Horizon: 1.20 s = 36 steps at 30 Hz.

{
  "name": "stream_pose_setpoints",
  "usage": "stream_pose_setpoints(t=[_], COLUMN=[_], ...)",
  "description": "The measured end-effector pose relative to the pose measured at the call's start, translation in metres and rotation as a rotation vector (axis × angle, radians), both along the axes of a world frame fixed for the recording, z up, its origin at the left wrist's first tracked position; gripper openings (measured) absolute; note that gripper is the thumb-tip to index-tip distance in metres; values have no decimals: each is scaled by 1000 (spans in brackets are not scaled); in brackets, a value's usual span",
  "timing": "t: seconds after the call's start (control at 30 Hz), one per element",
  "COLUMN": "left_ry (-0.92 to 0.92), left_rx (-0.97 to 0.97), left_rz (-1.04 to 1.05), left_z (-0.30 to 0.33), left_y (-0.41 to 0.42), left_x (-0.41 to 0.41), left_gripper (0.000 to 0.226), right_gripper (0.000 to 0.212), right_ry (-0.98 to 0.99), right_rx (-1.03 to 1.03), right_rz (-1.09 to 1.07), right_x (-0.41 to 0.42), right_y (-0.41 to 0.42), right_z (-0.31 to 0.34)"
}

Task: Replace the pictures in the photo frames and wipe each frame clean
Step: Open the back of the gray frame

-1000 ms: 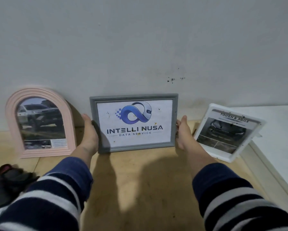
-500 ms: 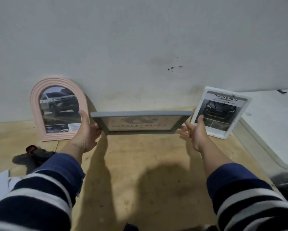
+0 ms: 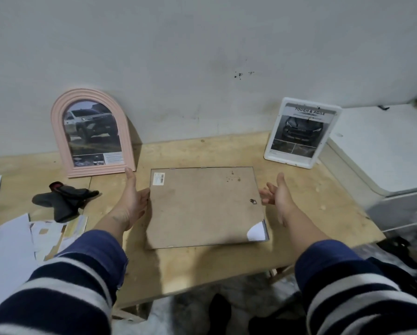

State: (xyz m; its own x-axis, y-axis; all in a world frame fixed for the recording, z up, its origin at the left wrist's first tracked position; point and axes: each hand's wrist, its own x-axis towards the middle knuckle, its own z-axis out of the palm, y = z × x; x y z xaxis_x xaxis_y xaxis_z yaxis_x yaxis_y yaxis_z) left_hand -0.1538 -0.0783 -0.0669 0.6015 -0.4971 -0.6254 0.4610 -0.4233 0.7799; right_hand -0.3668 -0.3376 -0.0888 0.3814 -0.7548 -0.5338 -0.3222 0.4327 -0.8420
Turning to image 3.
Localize cut brochure pages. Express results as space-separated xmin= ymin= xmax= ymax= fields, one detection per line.
xmin=29 ymin=215 xmax=89 ymax=264

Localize person's right hand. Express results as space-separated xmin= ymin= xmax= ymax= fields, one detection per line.
xmin=259 ymin=172 xmax=300 ymax=227

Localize white cabinet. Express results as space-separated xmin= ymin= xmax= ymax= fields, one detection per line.
xmin=318 ymin=102 xmax=417 ymax=238

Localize large white paper sheet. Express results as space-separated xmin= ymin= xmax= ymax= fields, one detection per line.
xmin=0 ymin=213 xmax=38 ymax=318

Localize black cleaning cloth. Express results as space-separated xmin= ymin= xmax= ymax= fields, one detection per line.
xmin=31 ymin=181 xmax=100 ymax=224

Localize person's left hand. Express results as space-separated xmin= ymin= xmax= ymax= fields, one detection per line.
xmin=109 ymin=167 xmax=151 ymax=231

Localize person's left forearm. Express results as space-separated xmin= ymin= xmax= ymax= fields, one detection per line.
xmin=0 ymin=214 xmax=129 ymax=335

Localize white rectangular photo frame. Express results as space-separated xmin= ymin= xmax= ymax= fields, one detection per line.
xmin=263 ymin=97 xmax=343 ymax=170

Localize brown rectangular backing board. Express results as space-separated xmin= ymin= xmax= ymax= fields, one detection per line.
xmin=146 ymin=167 xmax=267 ymax=249

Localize person's right forearm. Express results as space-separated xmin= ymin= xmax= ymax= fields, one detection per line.
xmin=283 ymin=205 xmax=417 ymax=335

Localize pink arched photo frame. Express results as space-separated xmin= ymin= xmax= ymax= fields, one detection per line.
xmin=50 ymin=88 xmax=136 ymax=179

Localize grey rectangular photo frame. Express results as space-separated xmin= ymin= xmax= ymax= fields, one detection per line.
xmin=145 ymin=166 xmax=269 ymax=250

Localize person's black shoe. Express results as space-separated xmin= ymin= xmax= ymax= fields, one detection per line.
xmin=208 ymin=293 xmax=232 ymax=335

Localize black stool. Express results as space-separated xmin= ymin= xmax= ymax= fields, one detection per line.
xmin=248 ymin=293 xmax=307 ymax=335

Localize black bag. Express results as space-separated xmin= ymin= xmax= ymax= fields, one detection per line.
xmin=368 ymin=237 xmax=417 ymax=311

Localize double-sided arched brochure picture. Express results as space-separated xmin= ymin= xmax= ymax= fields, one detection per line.
xmin=62 ymin=100 xmax=124 ymax=168

